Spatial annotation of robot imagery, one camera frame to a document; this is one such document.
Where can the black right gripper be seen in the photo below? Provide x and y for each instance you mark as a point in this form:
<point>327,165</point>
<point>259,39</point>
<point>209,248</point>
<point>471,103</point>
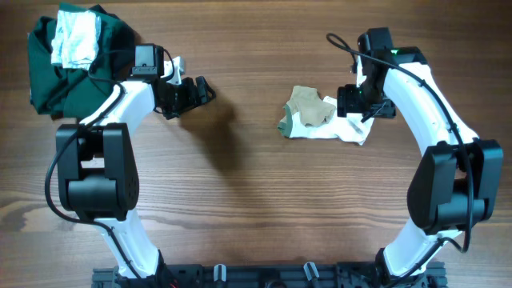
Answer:
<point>346,104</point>

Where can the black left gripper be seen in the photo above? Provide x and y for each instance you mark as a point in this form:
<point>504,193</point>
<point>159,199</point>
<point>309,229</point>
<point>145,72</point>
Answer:
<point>186,85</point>

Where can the white tan green shirt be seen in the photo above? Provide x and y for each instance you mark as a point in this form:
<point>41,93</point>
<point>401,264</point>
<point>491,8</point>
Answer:
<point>309,116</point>

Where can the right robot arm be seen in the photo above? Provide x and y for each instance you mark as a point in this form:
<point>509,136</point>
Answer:
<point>456,183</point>

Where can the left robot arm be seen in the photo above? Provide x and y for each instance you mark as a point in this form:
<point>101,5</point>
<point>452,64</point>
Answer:
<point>93,178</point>

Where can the light patterned folded cloth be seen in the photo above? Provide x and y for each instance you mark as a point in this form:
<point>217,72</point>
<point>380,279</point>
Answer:
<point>75,44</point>

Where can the dark green folded garment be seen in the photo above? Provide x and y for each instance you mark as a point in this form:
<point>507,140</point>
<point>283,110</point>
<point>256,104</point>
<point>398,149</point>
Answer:
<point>75,93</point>

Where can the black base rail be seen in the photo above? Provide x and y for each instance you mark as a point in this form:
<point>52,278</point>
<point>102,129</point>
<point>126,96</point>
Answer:
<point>342,274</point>

